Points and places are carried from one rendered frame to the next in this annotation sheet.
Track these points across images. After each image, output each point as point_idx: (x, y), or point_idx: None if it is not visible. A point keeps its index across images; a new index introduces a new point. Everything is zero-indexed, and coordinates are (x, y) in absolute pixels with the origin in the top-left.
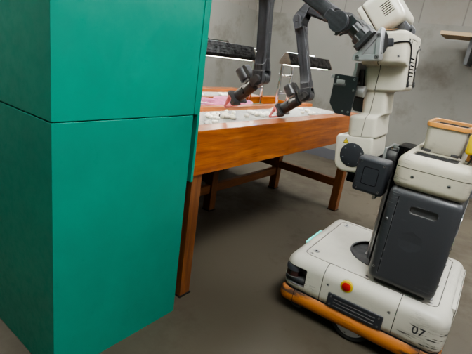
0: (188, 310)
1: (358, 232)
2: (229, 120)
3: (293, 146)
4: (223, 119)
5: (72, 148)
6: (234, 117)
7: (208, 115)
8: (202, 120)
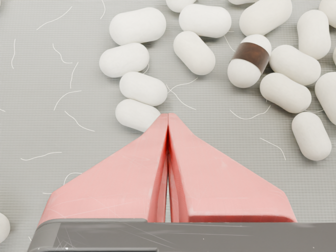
0: None
1: None
2: (245, 153)
3: None
4: (230, 100)
5: None
6: (309, 152)
7: (119, 41)
8: (7, 99)
